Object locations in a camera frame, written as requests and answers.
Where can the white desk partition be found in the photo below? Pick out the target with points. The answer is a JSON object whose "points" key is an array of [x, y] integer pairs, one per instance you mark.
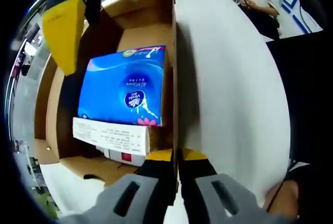
{"points": [[26, 104]]}

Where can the brown cardboard shoe box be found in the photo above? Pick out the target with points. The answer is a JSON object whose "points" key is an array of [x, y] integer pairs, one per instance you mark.
{"points": [[145, 34]]}

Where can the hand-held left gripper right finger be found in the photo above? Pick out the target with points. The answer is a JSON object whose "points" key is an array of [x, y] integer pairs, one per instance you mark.
{"points": [[221, 200]]}

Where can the red wall screen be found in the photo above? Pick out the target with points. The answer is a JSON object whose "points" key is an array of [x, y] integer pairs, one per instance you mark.
{"points": [[17, 64]]}

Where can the white printed carton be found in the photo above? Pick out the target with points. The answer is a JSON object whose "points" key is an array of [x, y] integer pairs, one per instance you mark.
{"points": [[109, 134]]}

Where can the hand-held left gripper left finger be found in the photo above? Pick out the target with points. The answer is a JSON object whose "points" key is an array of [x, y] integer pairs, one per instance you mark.
{"points": [[130, 198]]}

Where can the white bottle red label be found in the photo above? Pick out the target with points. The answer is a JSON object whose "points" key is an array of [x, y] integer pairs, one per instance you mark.
{"points": [[117, 156]]}

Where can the blue tissue pack soft item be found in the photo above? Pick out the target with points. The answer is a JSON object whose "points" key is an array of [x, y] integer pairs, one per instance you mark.
{"points": [[117, 86]]}

